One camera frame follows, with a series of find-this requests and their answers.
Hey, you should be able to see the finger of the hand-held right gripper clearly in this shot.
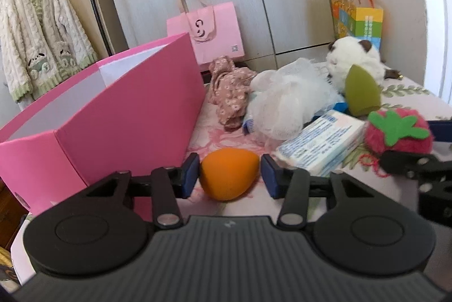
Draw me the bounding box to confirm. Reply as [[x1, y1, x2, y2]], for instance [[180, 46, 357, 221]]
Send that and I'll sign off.
[[379, 150, 452, 193], [427, 120, 452, 146]]

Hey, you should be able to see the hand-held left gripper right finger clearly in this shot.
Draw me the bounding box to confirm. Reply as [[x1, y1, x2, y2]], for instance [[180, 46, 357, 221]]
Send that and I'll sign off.
[[260, 154, 384, 230]]

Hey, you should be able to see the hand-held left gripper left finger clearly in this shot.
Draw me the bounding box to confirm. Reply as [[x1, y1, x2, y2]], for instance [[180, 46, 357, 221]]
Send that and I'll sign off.
[[84, 153, 201, 229]]

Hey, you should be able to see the red strawberry plush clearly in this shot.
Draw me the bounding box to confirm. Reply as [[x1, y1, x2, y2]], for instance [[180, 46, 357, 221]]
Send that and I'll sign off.
[[358, 107, 436, 179]]

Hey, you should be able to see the orange egg-shaped sponge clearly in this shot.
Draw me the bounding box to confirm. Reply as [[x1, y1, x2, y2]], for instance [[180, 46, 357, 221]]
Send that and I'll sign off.
[[200, 149, 261, 202]]

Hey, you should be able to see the white blue wet wipes pack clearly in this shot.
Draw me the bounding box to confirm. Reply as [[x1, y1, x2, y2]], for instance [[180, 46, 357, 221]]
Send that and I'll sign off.
[[275, 110, 368, 177]]

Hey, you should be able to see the white mesh bath pouf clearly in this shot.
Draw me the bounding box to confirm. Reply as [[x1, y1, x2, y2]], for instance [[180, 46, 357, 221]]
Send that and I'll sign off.
[[244, 57, 345, 140]]

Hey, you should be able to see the pink cardboard box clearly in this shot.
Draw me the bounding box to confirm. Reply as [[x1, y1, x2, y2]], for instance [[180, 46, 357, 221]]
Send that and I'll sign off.
[[0, 33, 206, 216]]

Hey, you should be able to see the white brown-eared plush toy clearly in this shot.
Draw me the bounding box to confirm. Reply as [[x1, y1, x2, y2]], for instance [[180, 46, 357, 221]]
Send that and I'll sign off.
[[325, 36, 386, 94]]

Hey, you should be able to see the floral bed sheet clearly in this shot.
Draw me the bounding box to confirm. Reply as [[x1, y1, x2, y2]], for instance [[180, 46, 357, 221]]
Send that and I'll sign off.
[[184, 60, 452, 218]]

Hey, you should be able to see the green teardrop sponge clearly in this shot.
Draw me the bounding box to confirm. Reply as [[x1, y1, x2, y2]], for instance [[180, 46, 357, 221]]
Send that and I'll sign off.
[[344, 64, 383, 118]]

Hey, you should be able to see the pink floral cloth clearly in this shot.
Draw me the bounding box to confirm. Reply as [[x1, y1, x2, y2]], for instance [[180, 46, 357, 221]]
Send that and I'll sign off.
[[208, 56, 258, 132]]

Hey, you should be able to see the white door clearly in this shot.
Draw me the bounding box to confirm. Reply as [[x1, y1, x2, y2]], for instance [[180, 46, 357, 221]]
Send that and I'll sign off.
[[411, 0, 452, 101]]

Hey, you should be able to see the colourful paper gift bag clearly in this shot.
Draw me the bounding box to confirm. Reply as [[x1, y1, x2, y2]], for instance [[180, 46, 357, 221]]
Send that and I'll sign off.
[[330, 0, 384, 52]]

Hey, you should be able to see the pink paper bag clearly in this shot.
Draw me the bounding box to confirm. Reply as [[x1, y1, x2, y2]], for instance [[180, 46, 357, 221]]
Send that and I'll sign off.
[[167, 0, 245, 65]]

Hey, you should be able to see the wooden cabinet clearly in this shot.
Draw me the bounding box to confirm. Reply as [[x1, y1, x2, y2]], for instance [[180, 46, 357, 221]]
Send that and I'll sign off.
[[0, 178, 26, 246]]

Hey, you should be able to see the cream green knitted cardigan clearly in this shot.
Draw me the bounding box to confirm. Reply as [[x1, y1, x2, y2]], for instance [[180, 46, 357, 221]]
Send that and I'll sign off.
[[0, 0, 97, 105]]

